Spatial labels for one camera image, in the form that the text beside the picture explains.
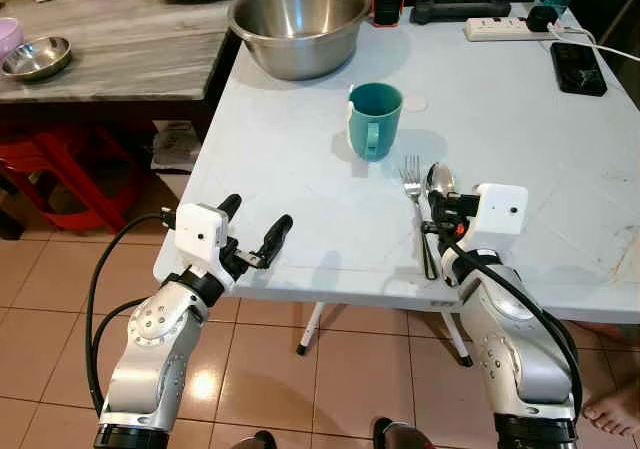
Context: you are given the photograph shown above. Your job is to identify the steel spoon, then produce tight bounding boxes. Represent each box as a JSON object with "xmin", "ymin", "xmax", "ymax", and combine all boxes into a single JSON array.
[{"xmin": 426, "ymin": 163, "xmax": 458, "ymax": 200}]

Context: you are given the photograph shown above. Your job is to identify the steel fork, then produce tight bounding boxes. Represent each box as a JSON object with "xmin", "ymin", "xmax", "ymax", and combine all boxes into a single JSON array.
[{"xmin": 399, "ymin": 155, "xmax": 438, "ymax": 281}]

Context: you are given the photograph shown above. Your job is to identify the white folding table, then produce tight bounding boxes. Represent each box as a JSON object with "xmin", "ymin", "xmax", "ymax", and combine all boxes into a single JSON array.
[{"xmin": 152, "ymin": 4, "xmax": 640, "ymax": 370}]

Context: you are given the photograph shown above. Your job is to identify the white plastic bag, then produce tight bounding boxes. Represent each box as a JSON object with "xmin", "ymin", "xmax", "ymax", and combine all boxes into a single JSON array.
[{"xmin": 152, "ymin": 121, "xmax": 202, "ymax": 173}]

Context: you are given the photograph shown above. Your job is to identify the teal mug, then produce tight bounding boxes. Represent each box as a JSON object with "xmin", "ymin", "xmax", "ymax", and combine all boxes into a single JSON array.
[{"xmin": 346, "ymin": 82, "xmax": 405, "ymax": 163}]

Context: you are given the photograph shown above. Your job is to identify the red plastic stool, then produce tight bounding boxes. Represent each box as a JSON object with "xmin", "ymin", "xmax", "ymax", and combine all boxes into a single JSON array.
[{"xmin": 0, "ymin": 124, "xmax": 153, "ymax": 233}]

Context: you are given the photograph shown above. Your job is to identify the large steel mixing bowl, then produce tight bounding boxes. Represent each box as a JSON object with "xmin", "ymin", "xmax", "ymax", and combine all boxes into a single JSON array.
[{"xmin": 228, "ymin": 0, "xmax": 373, "ymax": 82}]

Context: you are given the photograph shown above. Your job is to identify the black smartphone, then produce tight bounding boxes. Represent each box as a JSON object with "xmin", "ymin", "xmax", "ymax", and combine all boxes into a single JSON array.
[{"xmin": 551, "ymin": 42, "xmax": 609, "ymax": 98}]

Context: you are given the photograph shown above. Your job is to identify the white power strip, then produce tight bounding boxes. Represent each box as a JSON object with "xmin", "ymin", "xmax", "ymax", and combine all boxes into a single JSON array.
[{"xmin": 464, "ymin": 15, "xmax": 532, "ymax": 43}]

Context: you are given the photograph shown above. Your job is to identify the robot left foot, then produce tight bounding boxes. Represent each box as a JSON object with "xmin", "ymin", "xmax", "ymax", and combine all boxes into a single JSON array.
[{"xmin": 230, "ymin": 429, "xmax": 279, "ymax": 449}]

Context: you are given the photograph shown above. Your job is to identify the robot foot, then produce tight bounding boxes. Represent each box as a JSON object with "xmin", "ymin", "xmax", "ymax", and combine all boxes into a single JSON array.
[
  {"xmin": 373, "ymin": 417, "xmax": 437, "ymax": 449},
  {"xmin": 230, "ymin": 429, "xmax": 279, "ymax": 449}
]

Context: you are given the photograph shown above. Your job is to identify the grey wood-look counter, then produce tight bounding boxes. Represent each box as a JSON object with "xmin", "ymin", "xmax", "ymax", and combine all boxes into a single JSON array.
[{"xmin": 0, "ymin": 0, "xmax": 243, "ymax": 106}]

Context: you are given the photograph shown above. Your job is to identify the black dumbbell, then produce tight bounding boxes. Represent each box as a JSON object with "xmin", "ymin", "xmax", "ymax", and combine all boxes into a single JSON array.
[{"xmin": 410, "ymin": 0, "xmax": 514, "ymax": 26}]

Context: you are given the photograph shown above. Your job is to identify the black plug adapter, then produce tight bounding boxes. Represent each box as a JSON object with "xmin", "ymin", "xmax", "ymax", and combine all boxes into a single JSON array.
[{"xmin": 526, "ymin": 6, "xmax": 562, "ymax": 35}]

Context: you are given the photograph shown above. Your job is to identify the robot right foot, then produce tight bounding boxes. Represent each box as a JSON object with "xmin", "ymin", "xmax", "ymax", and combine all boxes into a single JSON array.
[{"xmin": 373, "ymin": 417, "xmax": 437, "ymax": 449}]

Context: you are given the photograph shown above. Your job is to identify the small steel bowl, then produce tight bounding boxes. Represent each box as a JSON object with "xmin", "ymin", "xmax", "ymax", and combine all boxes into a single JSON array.
[{"xmin": 0, "ymin": 36, "xmax": 73, "ymax": 82}]

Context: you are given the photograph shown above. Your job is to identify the person's bare foot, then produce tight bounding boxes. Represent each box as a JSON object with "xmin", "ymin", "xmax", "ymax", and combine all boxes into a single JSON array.
[{"xmin": 582, "ymin": 377, "xmax": 640, "ymax": 438}]

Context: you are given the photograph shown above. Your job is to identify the purple cup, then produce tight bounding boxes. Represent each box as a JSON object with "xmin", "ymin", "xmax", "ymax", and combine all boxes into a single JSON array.
[{"xmin": 0, "ymin": 17, "xmax": 25, "ymax": 63}]

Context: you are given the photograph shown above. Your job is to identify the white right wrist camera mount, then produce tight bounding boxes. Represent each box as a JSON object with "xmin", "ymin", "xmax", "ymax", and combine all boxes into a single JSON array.
[{"xmin": 470, "ymin": 182, "xmax": 529, "ymax": 236}]

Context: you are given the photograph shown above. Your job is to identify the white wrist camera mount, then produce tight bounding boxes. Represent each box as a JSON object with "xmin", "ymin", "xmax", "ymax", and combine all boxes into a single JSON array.
[
  {"xmin": 174, "ymin": 203, "xmax": 233, "ymax": 276},
  {"xmin": 470, "ymin": 182, "xmax": 529, "ymax": 236}
]

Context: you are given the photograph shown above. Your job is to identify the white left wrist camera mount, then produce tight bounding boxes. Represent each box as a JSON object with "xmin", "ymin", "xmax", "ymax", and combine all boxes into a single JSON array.
[{"xmin": 174, "ymin": 203, "xmax": 233, "ymax": 276}]

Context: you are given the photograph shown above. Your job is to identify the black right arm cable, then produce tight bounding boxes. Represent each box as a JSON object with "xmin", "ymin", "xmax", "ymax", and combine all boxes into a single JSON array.
[{"xmin": 438, "ymin": 224, "xmax": 586, "ymax": 418}]

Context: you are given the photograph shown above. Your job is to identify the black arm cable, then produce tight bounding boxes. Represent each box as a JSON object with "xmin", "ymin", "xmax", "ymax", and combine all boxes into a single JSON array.
[
  {"xmin": 85, "ymin": 213, "xmax": 183, "ymax": 416},
  {"xmin": 438, "ymin": 224, "xmax": 586, "ymax": 418}
]

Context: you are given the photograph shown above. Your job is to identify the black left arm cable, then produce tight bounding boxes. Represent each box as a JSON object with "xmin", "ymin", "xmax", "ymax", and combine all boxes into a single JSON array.
[{"xmin": 85, "ymin": 213, "xmax": 183, "ymax": 416}]

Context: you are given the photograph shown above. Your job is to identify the white power cable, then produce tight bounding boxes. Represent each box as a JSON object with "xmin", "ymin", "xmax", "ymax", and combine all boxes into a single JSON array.
[{"xmin": 548, "ymin": 24, "xmax": 640, "ymax": 66}]

